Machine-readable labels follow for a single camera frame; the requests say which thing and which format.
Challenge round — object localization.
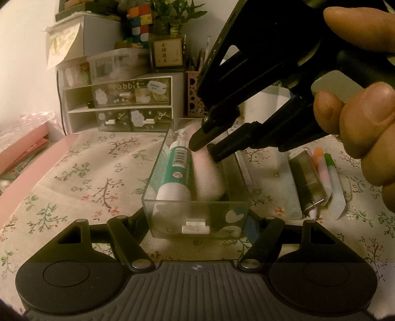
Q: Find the green potted plant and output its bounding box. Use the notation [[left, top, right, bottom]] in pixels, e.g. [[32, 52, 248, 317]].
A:
[[147, 0, 208, 36]]

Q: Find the orange cap highlighter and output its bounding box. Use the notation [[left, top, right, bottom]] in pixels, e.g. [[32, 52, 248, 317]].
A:
[[312, 147, 333, 201]]

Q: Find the pink perforated pen cup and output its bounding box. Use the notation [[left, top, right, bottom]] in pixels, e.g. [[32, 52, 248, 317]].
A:
[[184, 71, 207, 118]]

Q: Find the framed calligraphy sign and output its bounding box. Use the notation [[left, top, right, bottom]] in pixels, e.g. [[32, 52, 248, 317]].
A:
[[149, 35, 186, 73]]

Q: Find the floral tablecloth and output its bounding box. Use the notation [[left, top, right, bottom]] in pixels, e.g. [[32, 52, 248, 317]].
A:
[[1, 131, 394, 318]]

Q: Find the clear tube pen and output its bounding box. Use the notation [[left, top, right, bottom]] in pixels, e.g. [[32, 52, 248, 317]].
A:
[[275, 151, 303, 220]]

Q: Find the black marker pen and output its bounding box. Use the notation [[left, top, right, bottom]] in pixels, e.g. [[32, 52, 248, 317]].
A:
[[221, 155, 249, 202]]

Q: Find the clear small drawer unit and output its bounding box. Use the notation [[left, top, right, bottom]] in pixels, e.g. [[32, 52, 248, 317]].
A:
[[87, 48, 150, 84]]

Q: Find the clear oval bookmark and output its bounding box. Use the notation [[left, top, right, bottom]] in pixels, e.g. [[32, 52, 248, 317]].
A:
[[338, 173, 353, 203]]

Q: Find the rubiks cube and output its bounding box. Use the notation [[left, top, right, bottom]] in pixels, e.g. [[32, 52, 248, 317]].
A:
[[124, 4, 154, 48]]

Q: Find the pink highlighter pen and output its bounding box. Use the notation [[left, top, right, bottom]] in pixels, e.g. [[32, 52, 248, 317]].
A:
[[181, 123, 228, 203]]

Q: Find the clear acrylic drawer box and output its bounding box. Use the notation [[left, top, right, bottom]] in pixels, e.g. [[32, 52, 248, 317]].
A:
[[142, 118, 250, 240]]

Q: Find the green white glue stick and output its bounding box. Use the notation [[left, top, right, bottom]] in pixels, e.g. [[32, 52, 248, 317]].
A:
[[156, 140, 192, 201]]

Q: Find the pink box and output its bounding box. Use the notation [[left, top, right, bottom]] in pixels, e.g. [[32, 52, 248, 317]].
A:
[[1, 122, 48, 174]]

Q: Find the person right hand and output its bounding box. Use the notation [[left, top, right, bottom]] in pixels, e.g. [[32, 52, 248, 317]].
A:
[[313, 7, 394, 211]]

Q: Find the white rabbit drawer organizer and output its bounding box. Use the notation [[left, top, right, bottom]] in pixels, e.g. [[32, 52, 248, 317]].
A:
[[59, 72, 185, 134]]

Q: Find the white storage box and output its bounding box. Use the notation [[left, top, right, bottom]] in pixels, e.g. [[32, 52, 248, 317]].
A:
[[43, 12, 122, 70]]

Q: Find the green cap highlighter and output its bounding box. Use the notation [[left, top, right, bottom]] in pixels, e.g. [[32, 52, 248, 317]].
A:
[[324, 153, 346, 220]]

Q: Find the purple clear mechanical pencil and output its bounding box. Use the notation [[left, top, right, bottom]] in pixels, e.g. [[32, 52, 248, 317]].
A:
[[309, 207, 318, 221]]

